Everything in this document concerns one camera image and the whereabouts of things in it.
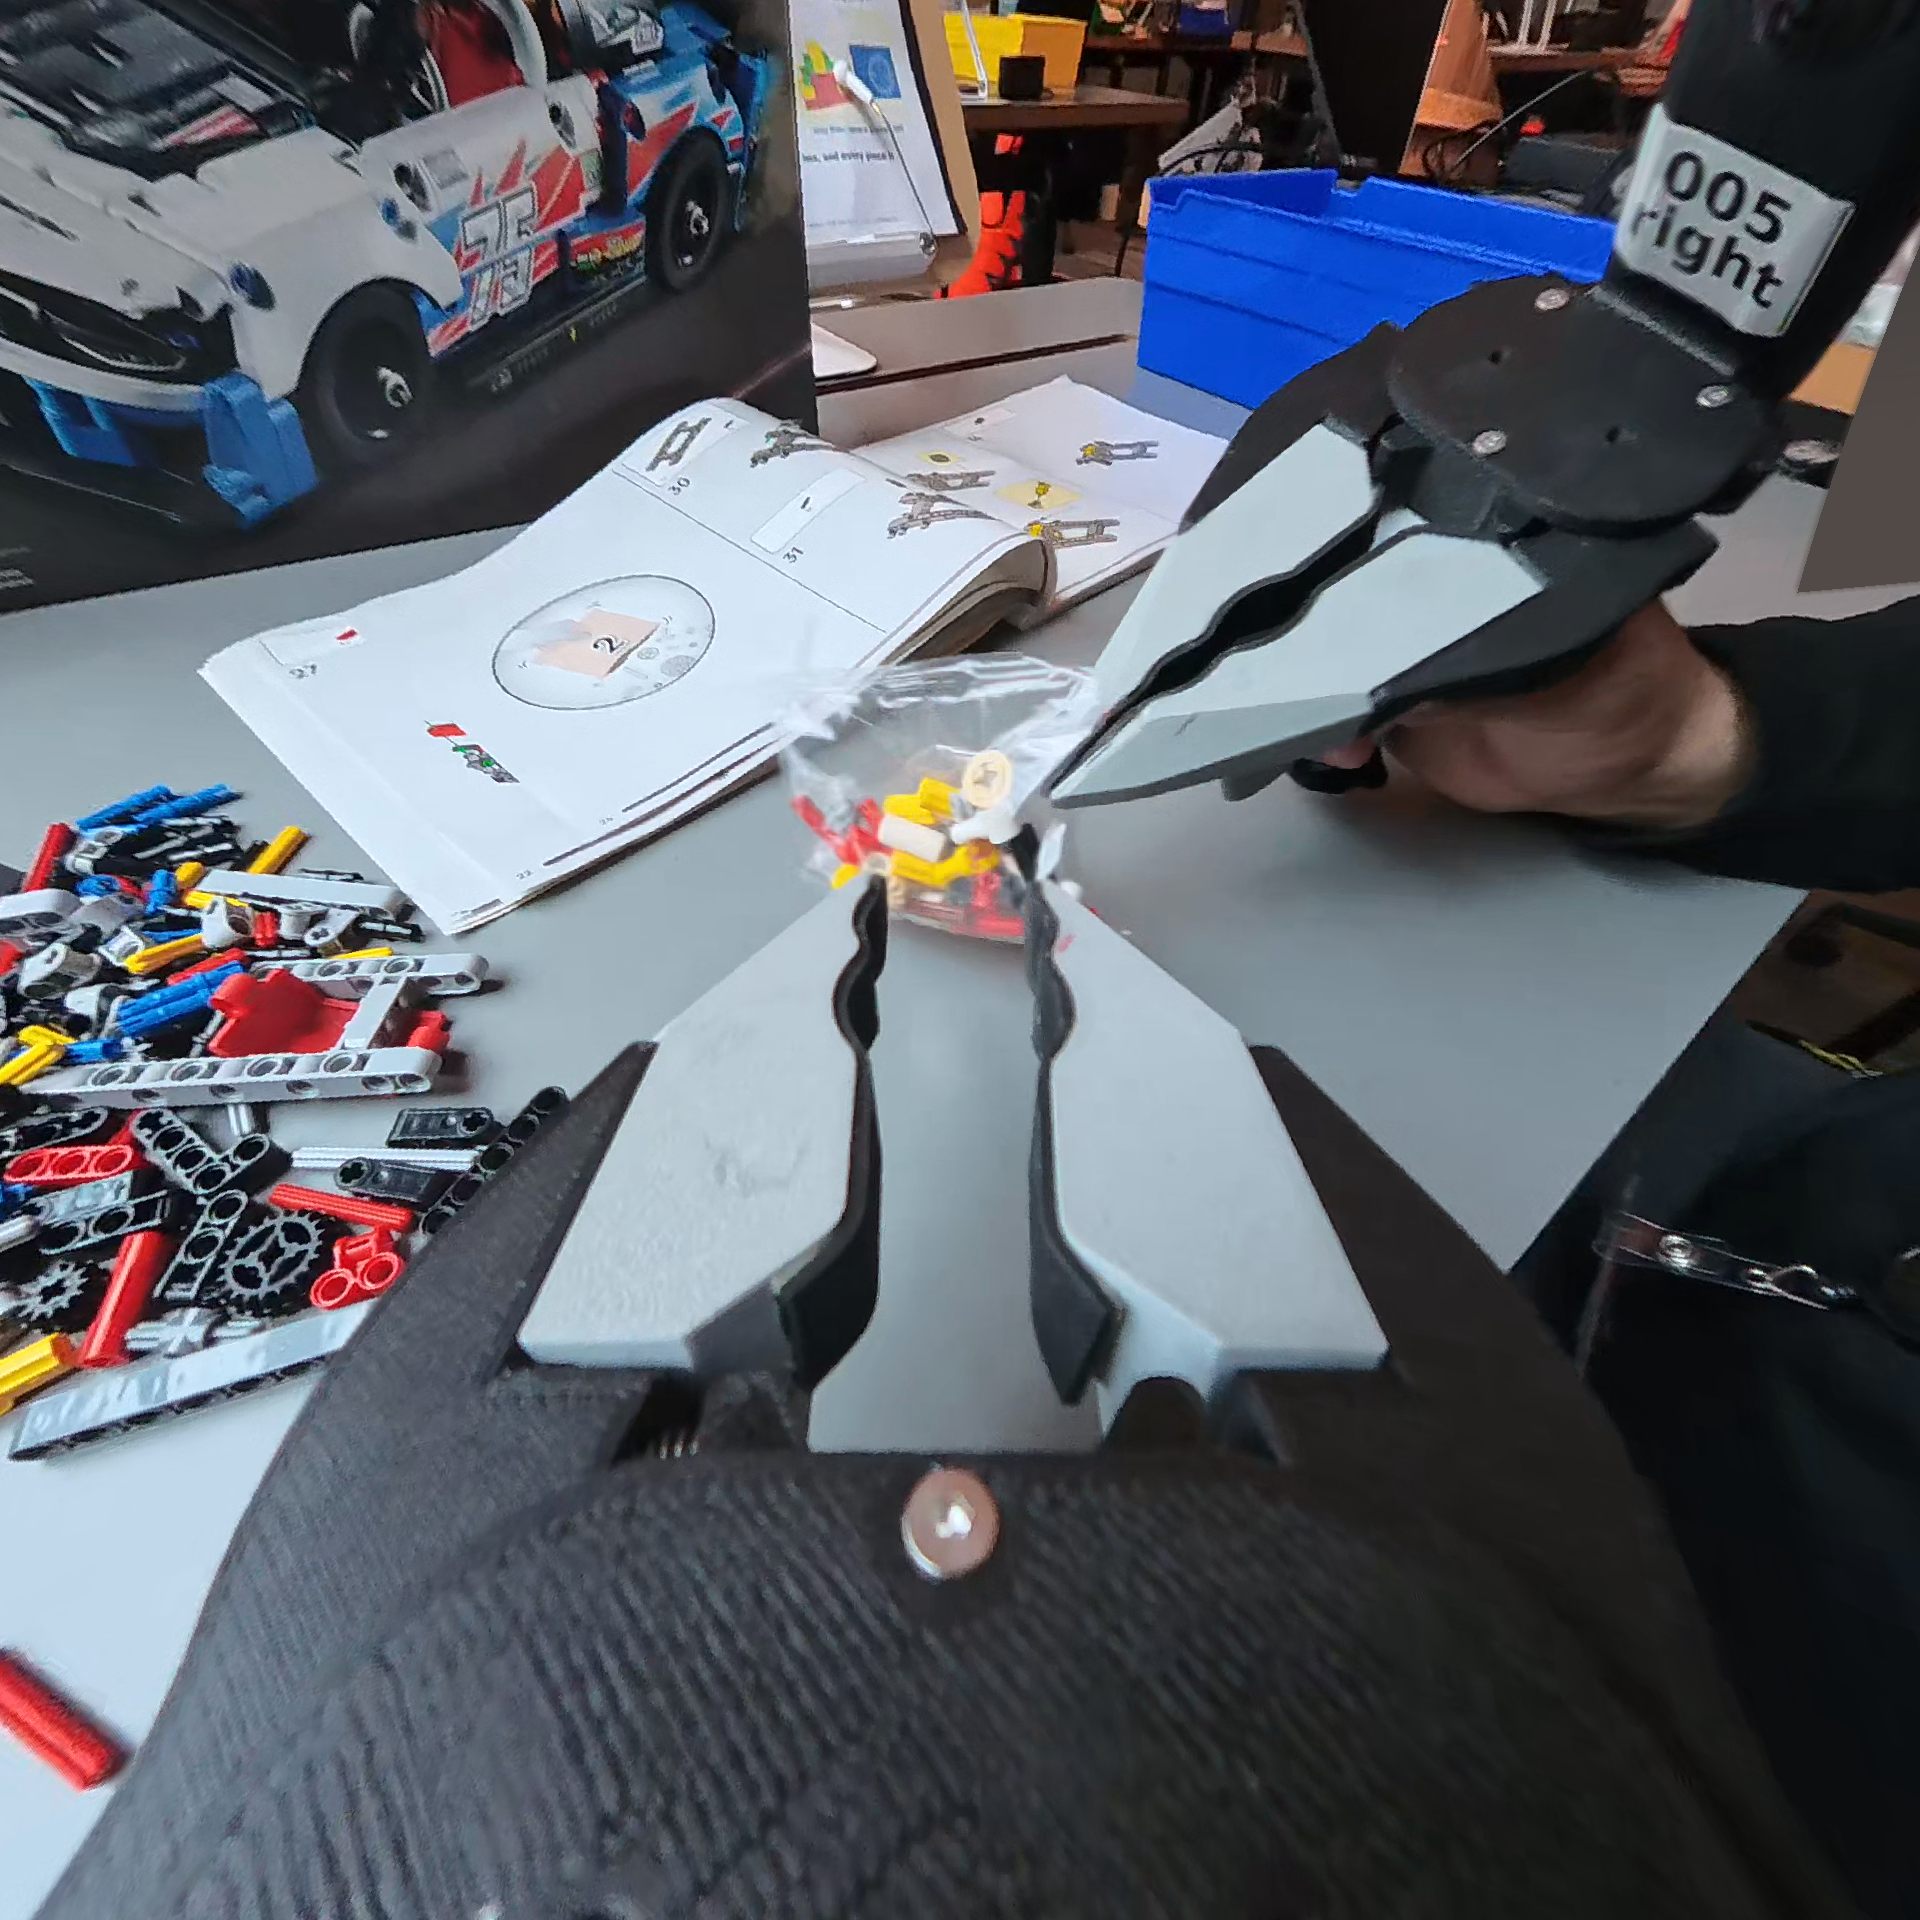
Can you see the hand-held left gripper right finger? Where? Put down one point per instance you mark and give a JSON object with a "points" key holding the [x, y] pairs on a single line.
{"points": [[1201, 1201]]}

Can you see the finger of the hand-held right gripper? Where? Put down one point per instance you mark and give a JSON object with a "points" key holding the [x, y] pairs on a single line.
{"points": [[1260, 555], [1290, 704]]}

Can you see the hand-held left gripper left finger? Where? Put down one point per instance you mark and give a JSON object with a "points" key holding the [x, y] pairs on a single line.
{"points": [[704, 1170]]}

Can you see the small clear bag yellow pieces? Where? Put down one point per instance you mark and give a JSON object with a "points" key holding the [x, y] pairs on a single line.
{"points": [[930, 840]]}

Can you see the person's right forearm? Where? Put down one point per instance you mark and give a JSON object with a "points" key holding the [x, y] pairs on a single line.
{"points": [[1830, 721]]}

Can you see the pile of loose lego pieces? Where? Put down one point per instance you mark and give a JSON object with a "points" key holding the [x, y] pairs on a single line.
{"points": [[224, 1109]]}

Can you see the red lego axle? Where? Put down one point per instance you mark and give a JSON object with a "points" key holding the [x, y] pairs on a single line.
{"points": [[59, 1716]]}

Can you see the black lego car box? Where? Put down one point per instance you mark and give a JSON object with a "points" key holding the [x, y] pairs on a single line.
{"points": [[376, 224]]}

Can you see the person's right hand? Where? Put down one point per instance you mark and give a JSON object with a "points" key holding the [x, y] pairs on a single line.
{"points": [[1588, 734]]}

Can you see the blue plastic bin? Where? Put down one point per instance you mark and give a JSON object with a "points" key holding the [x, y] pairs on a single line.
{"points": [[1319, 270]]}

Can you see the metal badge clip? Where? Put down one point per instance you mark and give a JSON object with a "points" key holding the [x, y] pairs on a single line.
{"points": [[1723, 1258]]}

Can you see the small black box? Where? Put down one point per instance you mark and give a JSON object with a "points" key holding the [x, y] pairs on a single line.
{"points": [[1025, 78]]}

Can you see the white instruction booklet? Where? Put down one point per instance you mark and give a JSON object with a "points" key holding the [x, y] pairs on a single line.
{"points": [[600, 645]]}

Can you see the yellow plastic bin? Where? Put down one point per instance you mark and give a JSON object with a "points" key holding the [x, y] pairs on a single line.
{"points": [[1019, 44]]}

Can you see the paper sign in clear stand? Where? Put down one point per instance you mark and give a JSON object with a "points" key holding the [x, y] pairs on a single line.
{"points": [[870, 120]]}

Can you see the person's dark clothing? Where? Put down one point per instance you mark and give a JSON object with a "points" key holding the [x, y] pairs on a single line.
{"points": [[1769, 1499]]}

